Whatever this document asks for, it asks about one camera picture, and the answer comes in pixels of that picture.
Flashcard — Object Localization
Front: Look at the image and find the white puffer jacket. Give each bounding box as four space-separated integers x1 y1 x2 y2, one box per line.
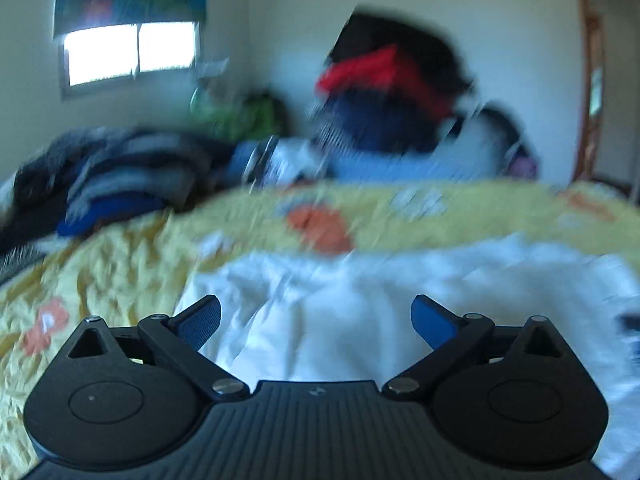
178 235 639 479

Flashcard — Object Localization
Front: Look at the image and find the yellow patterned bedspread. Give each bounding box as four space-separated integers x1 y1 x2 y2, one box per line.
1 180 639 479

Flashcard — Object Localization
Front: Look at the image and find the navy blue garment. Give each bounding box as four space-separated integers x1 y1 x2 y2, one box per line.
309 89 438 155

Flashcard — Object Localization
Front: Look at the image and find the wooden door frame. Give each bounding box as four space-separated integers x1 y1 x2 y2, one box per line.
573 0 604 181

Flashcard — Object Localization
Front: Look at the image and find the crumpled white printed bag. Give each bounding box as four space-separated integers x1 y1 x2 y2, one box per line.
242 136 328 188

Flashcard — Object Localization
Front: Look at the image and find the black garment on top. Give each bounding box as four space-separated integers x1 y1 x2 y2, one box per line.
328 6 471 94

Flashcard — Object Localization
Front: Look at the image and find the light blue knitted blanket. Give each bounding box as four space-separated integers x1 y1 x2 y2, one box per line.
229 138 507 187

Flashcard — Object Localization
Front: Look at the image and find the bright window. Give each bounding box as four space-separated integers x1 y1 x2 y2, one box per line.
58 22 200 99

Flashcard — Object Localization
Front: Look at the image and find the dark clothes pile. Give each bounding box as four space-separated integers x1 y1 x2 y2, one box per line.
1 128 236 256

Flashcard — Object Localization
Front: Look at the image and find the red garment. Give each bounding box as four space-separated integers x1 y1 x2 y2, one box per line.
316 46 462 119

